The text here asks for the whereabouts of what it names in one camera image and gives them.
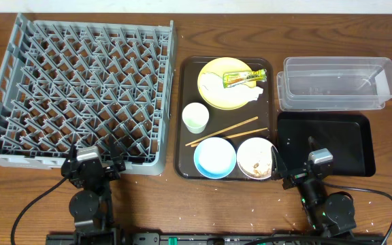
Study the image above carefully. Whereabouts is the green yellow snack wrapper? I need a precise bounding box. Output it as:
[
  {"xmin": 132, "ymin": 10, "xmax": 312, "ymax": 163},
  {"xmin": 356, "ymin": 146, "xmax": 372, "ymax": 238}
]
[{"xmin": 223, "ymin": 69, "xmax": 267, "ymax": 88}]

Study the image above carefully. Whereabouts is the clear plastic waste bin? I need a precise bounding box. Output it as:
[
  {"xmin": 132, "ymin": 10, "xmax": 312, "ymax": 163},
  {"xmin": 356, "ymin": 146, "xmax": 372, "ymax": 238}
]
[{"xmin": 276, "ymin": 56, "xmax": 392, "ymax": 112}]

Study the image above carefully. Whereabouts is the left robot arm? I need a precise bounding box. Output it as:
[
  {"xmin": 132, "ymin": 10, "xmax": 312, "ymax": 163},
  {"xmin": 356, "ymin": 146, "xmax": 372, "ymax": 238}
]
[{"xmin": 61, "ymin": 136, "xmax": 126, "ymax": 245}]

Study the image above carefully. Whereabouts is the white plastic cup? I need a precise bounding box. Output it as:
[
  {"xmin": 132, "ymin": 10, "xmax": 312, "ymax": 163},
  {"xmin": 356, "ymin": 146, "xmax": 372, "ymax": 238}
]
[{"xmin": 182, "ymin": 102, "xmax": 210, "ymax": 134}]

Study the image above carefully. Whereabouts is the light blue bowl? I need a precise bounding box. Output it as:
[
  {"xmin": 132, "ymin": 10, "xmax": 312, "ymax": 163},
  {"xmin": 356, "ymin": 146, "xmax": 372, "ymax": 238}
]
[{"xmin": 193, "ymin": 137, "xmax": 237, "ymax": 179}]

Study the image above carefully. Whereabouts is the grey plastic dishwasher rack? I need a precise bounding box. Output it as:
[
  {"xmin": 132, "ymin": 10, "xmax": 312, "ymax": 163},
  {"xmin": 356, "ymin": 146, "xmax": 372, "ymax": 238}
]
[{"xmin": 0, "ymin": 14, "xmax": 177, "ymax": 175}]

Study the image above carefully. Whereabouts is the dark brown serving tray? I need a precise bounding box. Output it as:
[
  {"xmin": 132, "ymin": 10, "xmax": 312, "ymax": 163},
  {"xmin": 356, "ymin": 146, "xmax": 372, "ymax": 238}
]
[{"xmin": 174, "ymin": 56, "xmax": 276, "ymax": 180}]

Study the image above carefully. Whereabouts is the white paper napkin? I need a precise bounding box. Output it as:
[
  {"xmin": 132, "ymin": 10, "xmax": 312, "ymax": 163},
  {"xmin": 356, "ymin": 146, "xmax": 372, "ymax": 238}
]
[{"xmin": 200, "ymin": 73, "xmax": 263, "ymax": 103}]

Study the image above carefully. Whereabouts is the yellow round plate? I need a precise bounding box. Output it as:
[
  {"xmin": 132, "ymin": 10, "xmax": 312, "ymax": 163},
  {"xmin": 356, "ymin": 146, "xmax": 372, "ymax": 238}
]
[{"xmin": 197, "ymin": 57, "xmax": 251, "ymax": 110}]

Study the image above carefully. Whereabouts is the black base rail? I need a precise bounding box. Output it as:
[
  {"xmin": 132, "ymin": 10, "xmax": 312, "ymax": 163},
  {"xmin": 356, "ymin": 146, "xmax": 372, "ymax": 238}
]
[{"xmin": 45, "ymin": 231, "xmax": 387, "ymax": 245}]

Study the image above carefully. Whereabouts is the black rectangular tray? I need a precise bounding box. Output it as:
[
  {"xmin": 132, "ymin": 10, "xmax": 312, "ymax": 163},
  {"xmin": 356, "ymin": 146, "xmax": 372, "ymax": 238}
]
[{"xmin": 277, "ymin": 112, "xmax": 376, "ymax": 177}]

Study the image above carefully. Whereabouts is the rice food waste pile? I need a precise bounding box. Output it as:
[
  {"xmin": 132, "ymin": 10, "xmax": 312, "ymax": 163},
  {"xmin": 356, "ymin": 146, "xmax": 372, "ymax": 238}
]
[{"xmin": 246, "ymin": 161, "xmax": 272, "ymax": 178}]

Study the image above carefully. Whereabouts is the wooden chopstick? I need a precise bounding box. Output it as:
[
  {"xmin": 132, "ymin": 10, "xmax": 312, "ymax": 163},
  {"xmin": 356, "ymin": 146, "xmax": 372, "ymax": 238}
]
[
  {"xmin": 190, "ymin": 127, "xmax": 268, "ymax": 148},
  {"xmin": 185, "ymin": 116, "xmax": 259, "ymax": 146}
]

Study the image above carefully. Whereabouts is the pink white bowl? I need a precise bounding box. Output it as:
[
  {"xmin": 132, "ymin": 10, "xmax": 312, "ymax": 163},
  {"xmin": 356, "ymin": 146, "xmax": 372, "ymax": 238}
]
[{"xmin": 237, "ymin": 137, "xmax": 274, "ymax": 180}]

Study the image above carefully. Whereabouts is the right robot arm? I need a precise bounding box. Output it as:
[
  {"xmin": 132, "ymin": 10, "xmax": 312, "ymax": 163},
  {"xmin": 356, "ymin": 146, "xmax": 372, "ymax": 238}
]
[{"xmin": 271, "ymin": 147, "xmax": 357, "ymax": 238}]

